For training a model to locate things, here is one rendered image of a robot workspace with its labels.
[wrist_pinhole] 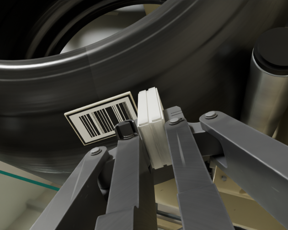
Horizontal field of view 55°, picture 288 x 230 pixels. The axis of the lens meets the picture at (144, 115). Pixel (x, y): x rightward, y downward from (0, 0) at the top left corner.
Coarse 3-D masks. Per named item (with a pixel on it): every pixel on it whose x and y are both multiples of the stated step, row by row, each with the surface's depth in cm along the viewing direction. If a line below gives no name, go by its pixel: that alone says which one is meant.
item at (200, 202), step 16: (176, 128) 14; (176, 144) 12; (192, 144) 12; (176, 160) 11; (192, 160) 11; (176, 176) 10; (192, 176) 10; (208, 176) 10; (192, 192) 8; (208, 192) 8; (192, 208) 8; (208, 208) 7; (224, 208) 7; (192, 224) 7; (208, 224) 7; (224, 224) 7
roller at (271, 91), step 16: (272, 32) 23; (256, 48) 23; (272, 48) 22; (256, 64) 23; (272, 64) 22; (256, 80) 25; (272, 80) 23; (256, 96) 26; (272, 96) 25; (256, 112) 29; (272, 112) 28; (256, 128) 32; (272, 128) 32
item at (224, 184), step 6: (216, 168) 53; (216, 174) 53; (222, 174) 52; (216, 180) 52; (222, 180) 52; (228, 180) 52; (216, 186) 52; (222, 186) 52; (228, 186) 51; (234, 186) 51; (222, 192) 53; (228, 192) 52; (234, 192) 51; (240, 192) 50; (246, 198) 52
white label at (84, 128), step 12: (120, 96) 23; (84, 108) 23; (96, 108) 24; (108, 108) 24; (120, 108) 24; (132, 108) 24; (72, 120) 24; (84, 120) 24; (96, 120) 24; (108, 120) 24; (120, 120) 25; (84, 132) 25; (96, 132) 25; (108, 132) 25; (84, 144) 26
